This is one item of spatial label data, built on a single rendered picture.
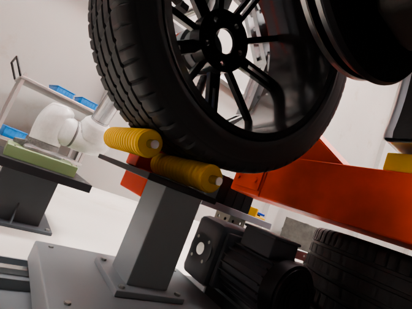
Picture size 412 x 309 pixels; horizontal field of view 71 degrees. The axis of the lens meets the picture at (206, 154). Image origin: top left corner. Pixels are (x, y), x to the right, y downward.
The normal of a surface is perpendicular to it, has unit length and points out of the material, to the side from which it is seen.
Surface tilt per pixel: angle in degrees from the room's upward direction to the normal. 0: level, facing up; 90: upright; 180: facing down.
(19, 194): 90
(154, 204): 90
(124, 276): 90
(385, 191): 90
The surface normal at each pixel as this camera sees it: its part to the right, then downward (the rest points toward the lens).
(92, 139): 0.45, 0.47
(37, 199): 0.56, 0.10
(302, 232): -0.63, -0.35
